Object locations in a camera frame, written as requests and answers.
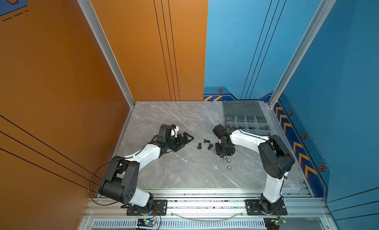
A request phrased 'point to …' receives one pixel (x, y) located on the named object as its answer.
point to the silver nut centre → (224, 158)
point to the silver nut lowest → (229, 168)
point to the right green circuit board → (274, 222)
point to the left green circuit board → (146, 222)
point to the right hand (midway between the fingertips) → (219, 153)
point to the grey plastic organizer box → (248, 115)
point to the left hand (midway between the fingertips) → (190, 139)
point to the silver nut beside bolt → (212, 148)
